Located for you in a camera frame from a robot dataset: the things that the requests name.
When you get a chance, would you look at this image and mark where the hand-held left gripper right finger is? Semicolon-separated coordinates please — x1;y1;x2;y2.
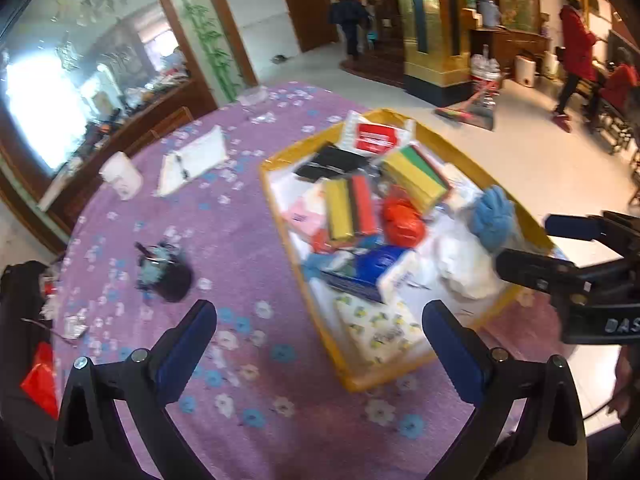
421;299;588;480

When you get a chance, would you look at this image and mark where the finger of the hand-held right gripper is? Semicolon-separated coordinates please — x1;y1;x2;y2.
495;249;591;293
544;211;640;261

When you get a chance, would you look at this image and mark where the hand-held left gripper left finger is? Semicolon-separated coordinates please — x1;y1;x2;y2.
54;299;218;480

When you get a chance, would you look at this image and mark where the blue knitted glove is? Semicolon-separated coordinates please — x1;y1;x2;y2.
470;185;518;252

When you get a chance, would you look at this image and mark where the white towel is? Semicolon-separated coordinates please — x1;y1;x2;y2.
425;220;506;301

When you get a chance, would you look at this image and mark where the lemon print tissue pack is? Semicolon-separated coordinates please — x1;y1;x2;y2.
334;292;431;366

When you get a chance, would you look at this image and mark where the blue white tissue package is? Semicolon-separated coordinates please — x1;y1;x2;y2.
320;245;421;306

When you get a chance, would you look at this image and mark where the yellow cardboard box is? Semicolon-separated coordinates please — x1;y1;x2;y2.
259;108;556;393

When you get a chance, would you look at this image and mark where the red plastic bag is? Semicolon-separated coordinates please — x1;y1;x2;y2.
382;195;426;248

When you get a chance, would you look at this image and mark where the yellow green sponge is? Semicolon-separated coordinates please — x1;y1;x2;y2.
380;144;453;213

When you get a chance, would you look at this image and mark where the blue mesh cloth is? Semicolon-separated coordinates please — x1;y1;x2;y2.
302;250;346;281

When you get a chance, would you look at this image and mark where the striped sponge pack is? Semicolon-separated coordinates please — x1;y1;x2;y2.
322;175;381;241

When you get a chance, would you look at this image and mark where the black key pouch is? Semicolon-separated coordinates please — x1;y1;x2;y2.
134;241;195;303

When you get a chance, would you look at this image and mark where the wooden chair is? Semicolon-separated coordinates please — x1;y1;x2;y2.
595;95;640;156

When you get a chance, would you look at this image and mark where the crumpled silver wrapper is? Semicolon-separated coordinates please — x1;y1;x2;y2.
52;310;91;343

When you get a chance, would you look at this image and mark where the grey dustpan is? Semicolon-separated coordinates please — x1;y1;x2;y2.
465;95;496;132

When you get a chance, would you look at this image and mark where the red shopping bag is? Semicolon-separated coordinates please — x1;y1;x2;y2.
20;342;61;421

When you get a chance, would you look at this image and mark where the white small appliance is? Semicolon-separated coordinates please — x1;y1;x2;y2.
515;55;537;87

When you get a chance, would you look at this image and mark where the black bag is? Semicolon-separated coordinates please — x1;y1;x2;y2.
0;260;51;391

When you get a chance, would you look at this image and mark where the pink tissue pack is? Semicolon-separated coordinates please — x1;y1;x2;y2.
282;195;326;238

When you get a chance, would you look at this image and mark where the red white bucket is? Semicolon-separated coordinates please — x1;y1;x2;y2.
470;55;501;91

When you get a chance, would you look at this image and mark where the white plastic jar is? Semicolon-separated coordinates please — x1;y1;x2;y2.
98;151;144;200

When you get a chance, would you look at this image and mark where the wooden cabinet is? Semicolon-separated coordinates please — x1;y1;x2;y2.
470;27;551;78

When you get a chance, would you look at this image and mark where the white notebook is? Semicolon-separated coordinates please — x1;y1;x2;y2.
156;125;228;197

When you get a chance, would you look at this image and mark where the white packet with red label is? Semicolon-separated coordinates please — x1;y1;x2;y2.
341;110;416;157

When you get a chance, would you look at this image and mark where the black packet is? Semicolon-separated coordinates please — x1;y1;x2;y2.
293;142;371;183

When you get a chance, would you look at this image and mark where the golden pillar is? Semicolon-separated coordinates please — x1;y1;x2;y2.
391;0;473;106

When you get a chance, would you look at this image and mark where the wooden counter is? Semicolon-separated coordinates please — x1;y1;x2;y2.
37;77;216;211

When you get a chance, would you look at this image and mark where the wooden staircase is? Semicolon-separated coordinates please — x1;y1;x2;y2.
340;0;406;88

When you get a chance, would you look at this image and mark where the clear plastic cup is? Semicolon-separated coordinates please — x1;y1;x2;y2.
237;86;271;107

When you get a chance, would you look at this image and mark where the wooden door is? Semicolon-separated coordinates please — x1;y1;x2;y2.
275;0;341;53

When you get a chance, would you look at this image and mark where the pink handle broom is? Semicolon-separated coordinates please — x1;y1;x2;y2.
434;77;501;123

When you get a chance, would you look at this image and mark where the dark jacket on stair post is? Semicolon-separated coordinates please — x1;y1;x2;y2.
327;0;371;61

